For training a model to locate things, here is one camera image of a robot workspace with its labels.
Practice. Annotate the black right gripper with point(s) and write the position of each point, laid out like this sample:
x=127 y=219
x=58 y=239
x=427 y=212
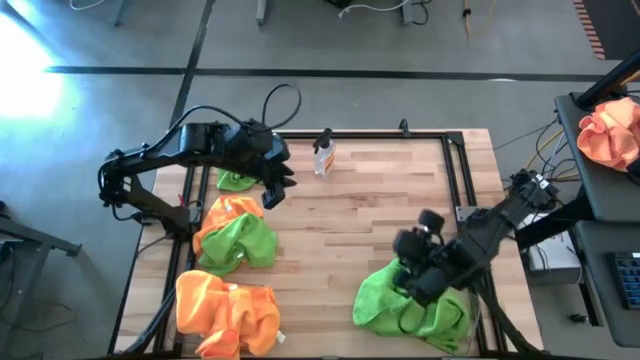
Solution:
x=430 y=277

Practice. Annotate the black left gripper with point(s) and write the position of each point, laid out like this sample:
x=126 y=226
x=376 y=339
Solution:
x=260 y=147

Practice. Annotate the green microfiber towel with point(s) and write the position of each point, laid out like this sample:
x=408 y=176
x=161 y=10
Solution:
x=450 y=320
x=380 y=305
x=240 y=245
x=232 y=182

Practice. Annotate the orange microfiber towel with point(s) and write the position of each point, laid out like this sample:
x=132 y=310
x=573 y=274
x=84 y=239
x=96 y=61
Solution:
x=220 y=347
x=200 y=300
x=230 y=210

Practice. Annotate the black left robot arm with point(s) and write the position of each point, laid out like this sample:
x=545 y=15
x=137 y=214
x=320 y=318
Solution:
x=150 y=156

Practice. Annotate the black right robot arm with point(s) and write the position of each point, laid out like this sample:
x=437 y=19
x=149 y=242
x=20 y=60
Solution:
x=495 y=225

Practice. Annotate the clear spray bottle orange label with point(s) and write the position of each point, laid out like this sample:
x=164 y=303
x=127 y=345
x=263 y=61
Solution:
x=325 y=160

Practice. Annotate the clear plastic basket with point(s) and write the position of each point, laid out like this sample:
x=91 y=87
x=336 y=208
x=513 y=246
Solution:
x=180 y=342
x=475 y=325

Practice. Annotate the white equipment box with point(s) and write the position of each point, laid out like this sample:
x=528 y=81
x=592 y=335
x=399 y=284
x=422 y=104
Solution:
x=555 y=257

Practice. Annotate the grey table leg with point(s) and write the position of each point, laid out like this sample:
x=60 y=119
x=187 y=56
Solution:
x=120 y=12
x=261 y=12
x=406 y=12

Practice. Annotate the grey desk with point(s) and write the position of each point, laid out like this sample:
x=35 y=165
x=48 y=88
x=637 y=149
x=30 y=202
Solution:
x=600 y=300

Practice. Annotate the grey side cart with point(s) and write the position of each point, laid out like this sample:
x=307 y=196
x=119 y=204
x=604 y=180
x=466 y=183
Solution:
x=600 y=195

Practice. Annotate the black backlit keyboard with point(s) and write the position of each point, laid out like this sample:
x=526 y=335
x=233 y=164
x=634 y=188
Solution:
x=627 y=280

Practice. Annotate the peach orange crumpled cloth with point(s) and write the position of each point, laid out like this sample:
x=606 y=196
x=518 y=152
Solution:
x=607 y=135

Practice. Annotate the grey metal stand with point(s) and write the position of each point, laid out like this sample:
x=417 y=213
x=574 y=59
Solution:
x=50 y=240

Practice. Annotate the black diagonal stand beam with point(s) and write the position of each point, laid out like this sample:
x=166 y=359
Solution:
x=607 y=82

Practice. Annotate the dark mat with orange stripes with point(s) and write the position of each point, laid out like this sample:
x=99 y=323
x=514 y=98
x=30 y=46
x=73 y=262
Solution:
x=620 y=25

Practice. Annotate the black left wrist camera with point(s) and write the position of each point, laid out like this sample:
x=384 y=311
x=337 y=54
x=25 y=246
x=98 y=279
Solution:
x=273 y=196

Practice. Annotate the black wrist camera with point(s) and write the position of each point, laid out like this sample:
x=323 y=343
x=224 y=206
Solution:
x=431 y=221
x=273 y=196

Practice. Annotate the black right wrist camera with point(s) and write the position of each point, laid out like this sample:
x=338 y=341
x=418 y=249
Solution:
x=431 y=221

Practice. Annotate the black aluminium rig frame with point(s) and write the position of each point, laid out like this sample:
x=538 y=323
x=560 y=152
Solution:
x=375 y=135

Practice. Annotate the black frame clamp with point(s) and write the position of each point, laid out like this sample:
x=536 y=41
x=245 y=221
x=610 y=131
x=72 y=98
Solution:
x=404 y=127

